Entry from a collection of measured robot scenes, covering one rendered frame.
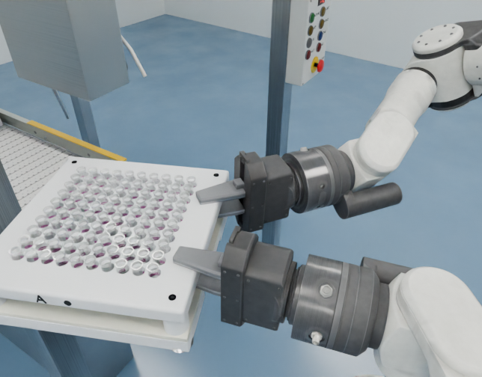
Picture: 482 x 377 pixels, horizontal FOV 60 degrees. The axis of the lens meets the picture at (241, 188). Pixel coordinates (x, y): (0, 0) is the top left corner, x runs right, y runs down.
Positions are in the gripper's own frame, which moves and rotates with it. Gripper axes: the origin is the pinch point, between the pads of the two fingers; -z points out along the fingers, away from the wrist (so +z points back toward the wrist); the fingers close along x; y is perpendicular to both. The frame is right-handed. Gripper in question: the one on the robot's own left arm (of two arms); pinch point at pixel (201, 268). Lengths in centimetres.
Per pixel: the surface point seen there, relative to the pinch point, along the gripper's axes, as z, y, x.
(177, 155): -84, 165, 105
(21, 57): -52, 36, -4
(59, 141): -55, 43, 20
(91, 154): -44, 40, 19
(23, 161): -60, 36, 22
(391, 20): 29, 358, 62
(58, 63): -41, 33, -6
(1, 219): -35.1, 6.0, 8.0
